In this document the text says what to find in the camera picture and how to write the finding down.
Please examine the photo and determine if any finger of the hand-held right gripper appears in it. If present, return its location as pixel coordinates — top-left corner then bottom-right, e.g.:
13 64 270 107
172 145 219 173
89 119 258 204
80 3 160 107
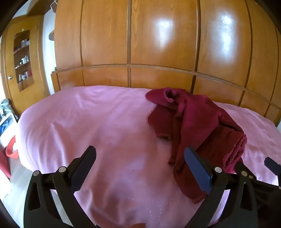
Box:
264 156 281 176

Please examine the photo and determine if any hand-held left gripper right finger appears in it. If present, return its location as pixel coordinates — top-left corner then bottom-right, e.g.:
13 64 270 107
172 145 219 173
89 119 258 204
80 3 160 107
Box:
184 146 259 228

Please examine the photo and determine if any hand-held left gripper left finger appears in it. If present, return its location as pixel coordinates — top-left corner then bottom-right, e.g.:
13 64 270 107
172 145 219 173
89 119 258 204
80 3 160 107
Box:
23 145 97 228

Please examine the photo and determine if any dark red garment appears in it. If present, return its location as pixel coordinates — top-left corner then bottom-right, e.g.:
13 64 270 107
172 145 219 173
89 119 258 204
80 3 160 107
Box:
145 87 248 204

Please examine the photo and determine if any pink bed blanket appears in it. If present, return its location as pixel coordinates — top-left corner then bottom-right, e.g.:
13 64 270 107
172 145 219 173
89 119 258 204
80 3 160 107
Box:
16 85 281 228

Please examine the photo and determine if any red bag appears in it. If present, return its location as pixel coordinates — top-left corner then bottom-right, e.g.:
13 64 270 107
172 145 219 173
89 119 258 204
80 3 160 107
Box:
0 135 20 179

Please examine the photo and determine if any wooden cabinet with shelf niche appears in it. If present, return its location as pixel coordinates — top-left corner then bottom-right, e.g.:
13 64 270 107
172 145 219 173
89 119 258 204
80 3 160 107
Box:
0 15 53 116

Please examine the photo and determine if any group of small bottles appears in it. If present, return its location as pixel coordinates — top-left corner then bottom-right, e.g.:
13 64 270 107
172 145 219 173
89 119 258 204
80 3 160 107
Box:
14 38 32 83

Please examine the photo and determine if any wooden wardrobe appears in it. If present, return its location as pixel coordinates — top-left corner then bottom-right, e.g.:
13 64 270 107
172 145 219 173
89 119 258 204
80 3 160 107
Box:
51 0 281 130

